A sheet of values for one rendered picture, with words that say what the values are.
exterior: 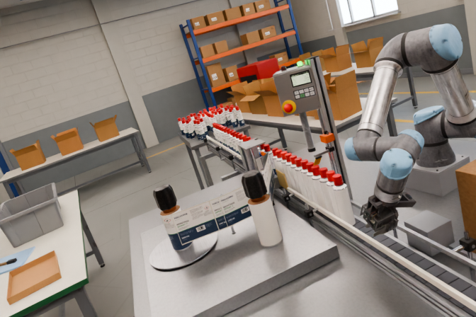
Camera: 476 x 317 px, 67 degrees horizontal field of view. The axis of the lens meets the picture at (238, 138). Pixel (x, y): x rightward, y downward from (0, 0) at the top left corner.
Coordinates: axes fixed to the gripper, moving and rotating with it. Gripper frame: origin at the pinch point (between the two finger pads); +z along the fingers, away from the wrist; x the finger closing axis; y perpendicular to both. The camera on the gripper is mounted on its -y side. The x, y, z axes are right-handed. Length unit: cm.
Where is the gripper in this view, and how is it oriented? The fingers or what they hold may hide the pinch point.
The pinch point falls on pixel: (381, 229)
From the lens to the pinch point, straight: 130.6
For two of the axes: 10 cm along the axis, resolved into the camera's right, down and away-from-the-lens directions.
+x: 4.1, 5.9, -7.0
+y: -9.1, 3.5, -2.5
